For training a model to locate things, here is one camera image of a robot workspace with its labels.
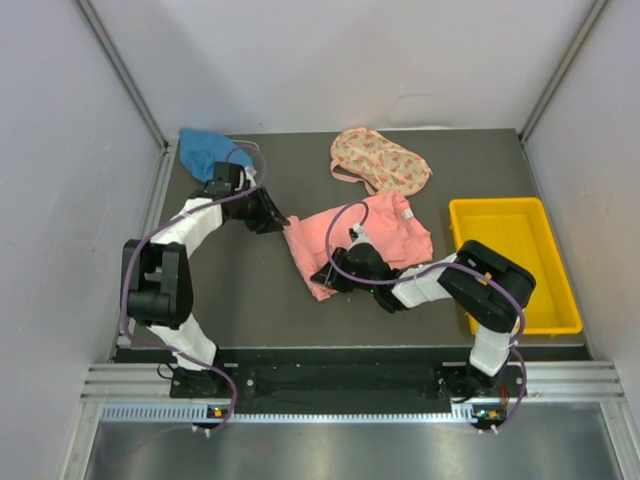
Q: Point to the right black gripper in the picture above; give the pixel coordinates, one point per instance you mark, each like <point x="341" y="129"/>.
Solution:
<point x="330" y="277"/>

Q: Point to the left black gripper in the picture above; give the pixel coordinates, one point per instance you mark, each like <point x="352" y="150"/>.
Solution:
<point x="269" y="218"/>

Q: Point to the pink t shirt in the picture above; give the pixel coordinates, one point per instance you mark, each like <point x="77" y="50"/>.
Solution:
<point x="389" y="222"/>

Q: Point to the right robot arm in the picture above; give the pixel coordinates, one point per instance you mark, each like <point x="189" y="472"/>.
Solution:
<point x="489" y="287"/>

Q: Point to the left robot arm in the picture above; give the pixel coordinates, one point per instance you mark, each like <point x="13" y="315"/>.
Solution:
<point x="156" y="284"/>

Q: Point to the blue cloth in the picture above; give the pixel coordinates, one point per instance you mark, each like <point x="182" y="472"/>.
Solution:
<point x="200" y="150"/>

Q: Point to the floral patterned cloth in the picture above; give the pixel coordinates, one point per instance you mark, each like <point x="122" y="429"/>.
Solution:
<point x="363" y="155"/>

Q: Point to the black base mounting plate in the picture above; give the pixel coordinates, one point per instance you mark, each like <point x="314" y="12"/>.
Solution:
<point x="362" y="388"/>

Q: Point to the yellow plastic tray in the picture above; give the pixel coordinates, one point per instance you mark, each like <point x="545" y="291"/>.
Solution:
<point x="518" y="229"/>

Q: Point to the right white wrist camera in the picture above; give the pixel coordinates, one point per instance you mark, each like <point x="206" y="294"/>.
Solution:
<point x="358" y="235"/>

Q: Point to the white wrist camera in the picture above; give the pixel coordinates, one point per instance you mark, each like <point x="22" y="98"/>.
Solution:
<point x="250" y="174"/>
<point x="358" y="235"/>

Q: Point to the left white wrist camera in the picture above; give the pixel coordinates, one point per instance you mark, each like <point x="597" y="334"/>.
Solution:
<point x="250" y="174"/>

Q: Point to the slotted cable duct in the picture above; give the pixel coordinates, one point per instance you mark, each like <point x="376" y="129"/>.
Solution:
<point x="206" y="414"/>

